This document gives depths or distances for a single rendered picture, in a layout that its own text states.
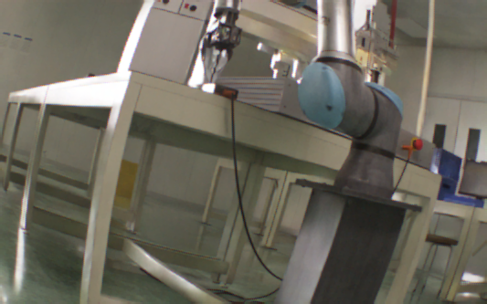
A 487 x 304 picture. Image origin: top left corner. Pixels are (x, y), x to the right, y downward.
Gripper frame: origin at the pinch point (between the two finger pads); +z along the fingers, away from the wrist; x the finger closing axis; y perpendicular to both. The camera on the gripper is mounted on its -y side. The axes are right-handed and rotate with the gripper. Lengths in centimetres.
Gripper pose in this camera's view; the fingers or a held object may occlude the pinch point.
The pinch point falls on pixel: (210, 78)
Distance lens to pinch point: 177.2
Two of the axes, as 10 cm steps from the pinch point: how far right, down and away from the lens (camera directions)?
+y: 4.3, -2.0, -8.8
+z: -1.5, 9.5, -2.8
